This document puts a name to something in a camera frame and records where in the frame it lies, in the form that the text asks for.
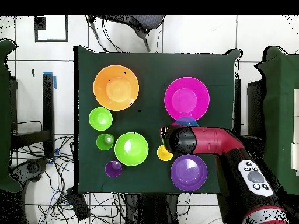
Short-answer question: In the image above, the small blue bowl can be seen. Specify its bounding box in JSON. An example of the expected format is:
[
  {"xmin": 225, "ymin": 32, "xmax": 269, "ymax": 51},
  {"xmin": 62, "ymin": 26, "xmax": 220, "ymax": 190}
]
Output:
[{"xmin": 173, "ymin": 115, "xmax": 199, "ymax": 127}]

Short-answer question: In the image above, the medium green bowl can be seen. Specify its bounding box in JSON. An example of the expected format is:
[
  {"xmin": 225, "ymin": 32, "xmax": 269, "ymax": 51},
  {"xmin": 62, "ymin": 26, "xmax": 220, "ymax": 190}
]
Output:
[{"xmin": 114, "ymin": 132, "xmax": 150, "ymax": 167}]

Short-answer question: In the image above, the yellow cup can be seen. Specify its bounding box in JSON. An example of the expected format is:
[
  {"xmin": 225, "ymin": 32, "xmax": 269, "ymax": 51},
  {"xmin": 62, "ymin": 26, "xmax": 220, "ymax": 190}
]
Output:
[{"xmin": 157, "ymin": 143, "xmax": 174, "ymax": 162}]

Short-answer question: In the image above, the large pink bowl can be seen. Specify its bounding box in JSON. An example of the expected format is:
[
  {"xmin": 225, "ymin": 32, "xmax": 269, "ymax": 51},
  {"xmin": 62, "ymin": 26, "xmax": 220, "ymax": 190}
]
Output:
[{"xmin": 164, "ymin": 76, "xmax": 211, "ymax": 121}]

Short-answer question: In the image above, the small green bowl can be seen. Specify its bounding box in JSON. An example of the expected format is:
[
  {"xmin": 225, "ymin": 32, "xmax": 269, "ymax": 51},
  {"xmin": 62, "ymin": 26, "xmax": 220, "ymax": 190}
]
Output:
[{"xmin": 88, "ymin": 106, "xmax": 114, "ymax": 132}]

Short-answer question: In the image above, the large orange bowl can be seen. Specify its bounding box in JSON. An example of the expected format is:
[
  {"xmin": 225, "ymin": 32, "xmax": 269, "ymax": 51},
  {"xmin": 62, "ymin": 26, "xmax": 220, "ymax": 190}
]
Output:
[{"xmin": 93, "ymin": 64, "xmax": 140, "ymax": 112}]

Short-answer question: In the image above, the green cup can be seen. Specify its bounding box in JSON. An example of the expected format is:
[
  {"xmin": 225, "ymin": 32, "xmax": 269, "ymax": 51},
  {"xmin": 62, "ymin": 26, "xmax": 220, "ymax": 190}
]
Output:
[{"xmin": 96, "ymin": 133, "xmax": 116, "ymax": 152}]

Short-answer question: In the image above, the dark green tablecloth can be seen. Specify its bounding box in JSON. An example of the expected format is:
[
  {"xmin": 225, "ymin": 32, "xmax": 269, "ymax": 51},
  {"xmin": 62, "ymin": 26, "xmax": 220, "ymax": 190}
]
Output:
[{"xmin": 72, "ymin": 44, "xmax": 242, "ymax": 195}]

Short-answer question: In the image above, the purple cup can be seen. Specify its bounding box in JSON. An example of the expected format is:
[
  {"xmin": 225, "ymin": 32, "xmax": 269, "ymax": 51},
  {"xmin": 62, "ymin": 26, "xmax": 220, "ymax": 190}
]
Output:
[{"xmin": 104, "ymin": 160, "xmax": 123, "ymax": 179}]

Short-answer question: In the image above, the purple bowl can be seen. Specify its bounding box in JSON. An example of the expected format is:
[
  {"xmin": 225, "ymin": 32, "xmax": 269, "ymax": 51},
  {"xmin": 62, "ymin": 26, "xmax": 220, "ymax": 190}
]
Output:
[{"xmin": 169, "ymin": 153, "xmax": 208, "ymax": 193}]

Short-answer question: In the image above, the grey office chair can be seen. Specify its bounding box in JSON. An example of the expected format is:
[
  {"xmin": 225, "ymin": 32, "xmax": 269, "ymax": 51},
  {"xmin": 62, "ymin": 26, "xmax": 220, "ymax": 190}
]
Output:
[{"xmin": 86, "ymin": 15, "xmax": 166, "ymax": 53}]

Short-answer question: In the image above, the blue tape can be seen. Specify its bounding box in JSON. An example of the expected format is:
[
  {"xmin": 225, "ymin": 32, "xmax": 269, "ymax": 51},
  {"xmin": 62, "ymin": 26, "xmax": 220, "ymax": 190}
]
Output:
[{"xmin": 43, "ymin": 72, "xmax": 57, "ymax": 90}]

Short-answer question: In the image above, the black metal stand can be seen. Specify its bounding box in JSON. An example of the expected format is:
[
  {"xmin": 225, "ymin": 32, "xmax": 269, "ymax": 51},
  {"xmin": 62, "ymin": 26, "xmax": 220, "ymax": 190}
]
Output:
[{"xmin": 10, "ymin": 73, "xmax": 55, "ymax": 158}]

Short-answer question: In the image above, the black power strip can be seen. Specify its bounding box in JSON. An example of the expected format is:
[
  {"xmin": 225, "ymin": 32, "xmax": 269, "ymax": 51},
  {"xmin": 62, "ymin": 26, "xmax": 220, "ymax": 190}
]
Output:
[{"xmin": 65, "ymin": 187, "xmax": 91, "ymax": 222}]

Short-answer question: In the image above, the black caster leg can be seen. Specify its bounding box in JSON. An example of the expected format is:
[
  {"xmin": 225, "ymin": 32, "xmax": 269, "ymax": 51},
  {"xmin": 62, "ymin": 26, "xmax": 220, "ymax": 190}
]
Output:
[{"xmin": 9, "ymin": 157, "xmax": 49, "ymax": 183}]

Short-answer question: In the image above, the green-clothed side table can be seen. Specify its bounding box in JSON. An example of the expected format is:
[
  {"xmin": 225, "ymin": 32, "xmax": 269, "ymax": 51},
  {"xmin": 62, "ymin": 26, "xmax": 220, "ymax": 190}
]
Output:
[
  {"xmin": 254, "ymin": 45, "xmax": 299, "ymax": 200},
  {"xmin": 0, "ymin": 38, "xmax": 22, "ymax": 194}
]

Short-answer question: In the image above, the black square frame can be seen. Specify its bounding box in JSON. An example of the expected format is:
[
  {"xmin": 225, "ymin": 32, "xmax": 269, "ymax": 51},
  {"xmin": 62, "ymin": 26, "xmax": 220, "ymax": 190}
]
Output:
[{"xmin": 34, "ymin": 15, "xmax": 69, "ymax": 43}]

